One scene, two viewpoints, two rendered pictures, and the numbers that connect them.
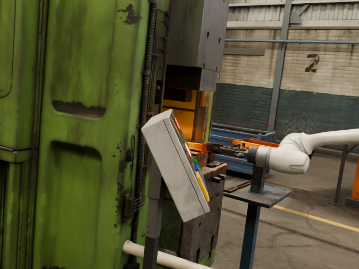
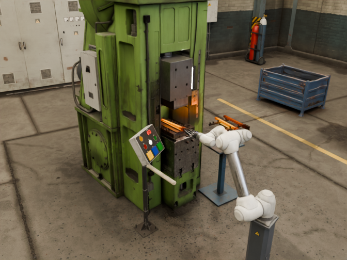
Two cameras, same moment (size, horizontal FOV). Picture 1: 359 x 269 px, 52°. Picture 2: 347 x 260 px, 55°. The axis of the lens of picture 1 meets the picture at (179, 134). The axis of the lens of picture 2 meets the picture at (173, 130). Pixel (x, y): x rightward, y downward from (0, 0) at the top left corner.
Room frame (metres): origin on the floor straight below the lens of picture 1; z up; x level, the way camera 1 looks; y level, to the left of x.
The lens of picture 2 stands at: (-1.36, -1.42, 2.56)
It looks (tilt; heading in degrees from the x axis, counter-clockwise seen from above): 25 degrees down; 25
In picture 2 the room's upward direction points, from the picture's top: 1 degrees clockwise
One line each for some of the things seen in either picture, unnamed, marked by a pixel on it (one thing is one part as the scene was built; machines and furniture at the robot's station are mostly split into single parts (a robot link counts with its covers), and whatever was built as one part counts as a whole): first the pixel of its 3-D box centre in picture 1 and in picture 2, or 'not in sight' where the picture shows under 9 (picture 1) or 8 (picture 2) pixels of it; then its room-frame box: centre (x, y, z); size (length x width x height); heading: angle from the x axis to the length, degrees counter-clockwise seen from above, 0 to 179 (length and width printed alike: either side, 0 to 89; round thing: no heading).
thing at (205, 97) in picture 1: (205, 90); (193, 97); (2.01, -0.12, 1.27); 0.09 x 0.02 x 0.17; 156
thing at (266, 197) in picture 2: not in sight; (265, 202); (1.10, -1.16, 0.77); 0.18 x 0.16 x 0.22; 147
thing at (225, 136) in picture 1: (229, 148); (291, 87); (5.86, -0.83, 0.36); 1.20 x 0.80 x 0.72; 61
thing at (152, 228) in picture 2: not in sight; (145, 225); (1.12, 0.05, 0.05); 0.22 x 0.22 x 0.09; 66
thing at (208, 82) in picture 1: (167, 76); (168, 97); (1.75, 0.09, 1.32); 0.42 x 0.20 x 0.10; 66
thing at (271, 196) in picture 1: (256, 192); (223, 144); (2.10, -0.48, 0.71); 0.40 x 0.30 x 0.02; 148
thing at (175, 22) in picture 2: not in sight; (162, 25); (1.86, 0.20, 2.06); 0.44 x 0.41 x 0.47; 66
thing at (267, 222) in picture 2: not in sight; (265, 213); (1.13, -1.17, 0.63); 0.22 x 0.18 x 0.06; 165
